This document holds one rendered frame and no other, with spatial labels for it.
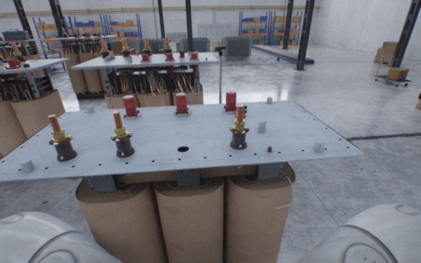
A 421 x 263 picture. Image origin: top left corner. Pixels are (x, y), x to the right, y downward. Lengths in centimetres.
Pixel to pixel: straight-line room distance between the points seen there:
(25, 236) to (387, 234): 67
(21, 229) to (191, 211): 86
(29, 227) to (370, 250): 61
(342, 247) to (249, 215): 96
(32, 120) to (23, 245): 284
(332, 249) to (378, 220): 14
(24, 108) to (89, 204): 217
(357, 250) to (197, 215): 97
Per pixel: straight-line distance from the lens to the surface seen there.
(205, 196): 119
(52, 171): 110
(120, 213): 131
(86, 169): 103
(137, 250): 156
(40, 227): 55
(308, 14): 1046
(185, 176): 113
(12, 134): 362
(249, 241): 155
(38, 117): 329
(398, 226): 55
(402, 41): 1378
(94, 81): 697
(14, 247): 55
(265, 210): 135
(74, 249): 44
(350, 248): 43
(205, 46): 1285
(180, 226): 135
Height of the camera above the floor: 189
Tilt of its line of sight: 27 degrees down
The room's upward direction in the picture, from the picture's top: 1 degrees counter-clockwise
